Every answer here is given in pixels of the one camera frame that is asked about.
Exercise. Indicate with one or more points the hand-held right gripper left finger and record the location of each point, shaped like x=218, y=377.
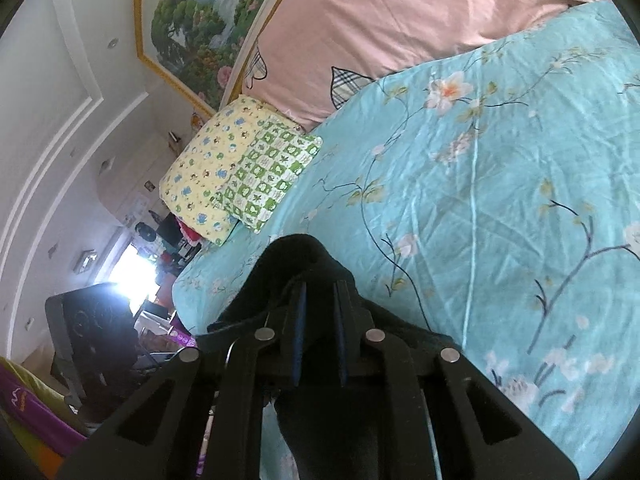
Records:
x=300, y=335

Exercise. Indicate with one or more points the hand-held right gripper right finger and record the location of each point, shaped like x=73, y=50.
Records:
x=341, y=335

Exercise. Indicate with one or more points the black pants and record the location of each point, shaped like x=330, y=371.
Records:
x=300, y=260

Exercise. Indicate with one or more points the purple package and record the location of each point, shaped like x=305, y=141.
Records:
x=182, y=339

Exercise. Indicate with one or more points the green checkered pillow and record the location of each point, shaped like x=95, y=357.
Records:
x=270, y=170

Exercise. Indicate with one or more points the bright window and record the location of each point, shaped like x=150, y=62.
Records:
x=132, y=275

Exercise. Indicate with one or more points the yellow print pillow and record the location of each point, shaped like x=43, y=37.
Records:
x=210, y=170

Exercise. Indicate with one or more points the blue floral bedsheet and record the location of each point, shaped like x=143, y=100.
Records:
x=500, y=210

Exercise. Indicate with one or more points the black chair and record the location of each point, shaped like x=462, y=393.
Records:
x=85, y=325

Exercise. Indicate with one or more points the square ceiling lamp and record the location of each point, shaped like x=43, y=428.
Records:
x=87, y=260

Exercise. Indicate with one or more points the purple and yellow mat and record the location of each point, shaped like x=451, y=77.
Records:
x=30, y=410

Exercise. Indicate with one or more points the pink heart-pattern pillow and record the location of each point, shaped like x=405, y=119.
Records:
x=400, y=25

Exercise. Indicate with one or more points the gold framed landscape painting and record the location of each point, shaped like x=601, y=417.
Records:
x=200, y=20

